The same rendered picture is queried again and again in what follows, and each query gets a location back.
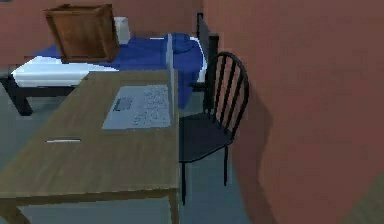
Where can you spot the brown wooden table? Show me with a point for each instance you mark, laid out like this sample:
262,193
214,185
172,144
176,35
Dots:
100,160

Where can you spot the black spindle-back chair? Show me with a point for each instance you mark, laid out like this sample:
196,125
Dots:
203,133

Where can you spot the grey open laptop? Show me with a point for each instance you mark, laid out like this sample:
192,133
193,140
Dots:
140,108

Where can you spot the blue bed blanket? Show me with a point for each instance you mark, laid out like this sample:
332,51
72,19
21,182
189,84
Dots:
150,55

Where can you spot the thin white pen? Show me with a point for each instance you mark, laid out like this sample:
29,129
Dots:
63,141

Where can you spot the white pillow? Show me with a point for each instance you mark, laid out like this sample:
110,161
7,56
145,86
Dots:
122,30

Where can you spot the brown wooden box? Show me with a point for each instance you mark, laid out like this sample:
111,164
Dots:
85,33

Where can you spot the black-framed bed with white mattress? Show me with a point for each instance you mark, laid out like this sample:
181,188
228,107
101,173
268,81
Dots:
50,75

